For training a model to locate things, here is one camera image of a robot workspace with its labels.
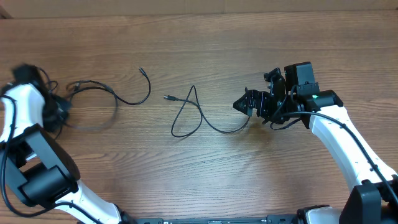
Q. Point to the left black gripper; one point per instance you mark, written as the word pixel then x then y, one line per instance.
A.
pixel 55 126

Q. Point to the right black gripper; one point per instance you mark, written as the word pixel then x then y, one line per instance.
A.
pixel 250 97

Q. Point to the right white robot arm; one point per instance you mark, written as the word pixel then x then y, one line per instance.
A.
pixel 294 96

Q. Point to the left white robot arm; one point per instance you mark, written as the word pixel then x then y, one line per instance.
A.
pixel 37 174

